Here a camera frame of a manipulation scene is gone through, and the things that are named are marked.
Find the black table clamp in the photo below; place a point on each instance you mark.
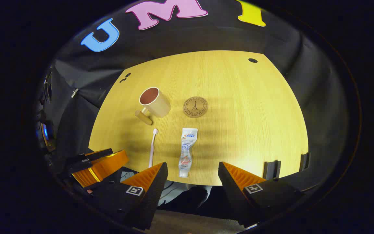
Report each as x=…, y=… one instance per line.
x=271, y=169
x=305, y=162

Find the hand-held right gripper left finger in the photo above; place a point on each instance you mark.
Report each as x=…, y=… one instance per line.
x=156, y=191

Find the round cork coaster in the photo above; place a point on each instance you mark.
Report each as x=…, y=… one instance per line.
x=195, y=107

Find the black round desk grommet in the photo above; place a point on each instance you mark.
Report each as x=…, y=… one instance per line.
x=253, y=60

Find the small black desk fitting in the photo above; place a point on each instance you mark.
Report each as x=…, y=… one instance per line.
x=127, y=75

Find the wooden desktop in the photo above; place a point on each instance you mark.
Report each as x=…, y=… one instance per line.
x=255, y=130

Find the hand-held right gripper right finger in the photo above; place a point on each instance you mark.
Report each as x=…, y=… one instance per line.
x=230, y=191

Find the black backdrop cloth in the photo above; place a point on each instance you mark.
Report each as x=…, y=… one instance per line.
x=174, y=39

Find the white toothpaste tube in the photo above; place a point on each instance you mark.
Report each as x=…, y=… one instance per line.
x=187, y=146

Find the silver cloth clip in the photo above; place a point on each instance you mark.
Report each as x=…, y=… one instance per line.
x=74, y=93

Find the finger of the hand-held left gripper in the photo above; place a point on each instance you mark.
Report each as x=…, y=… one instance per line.
x=96, y=154
x=105, y=165

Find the white toothbrush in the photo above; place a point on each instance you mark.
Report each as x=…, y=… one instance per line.
x=152, y=149

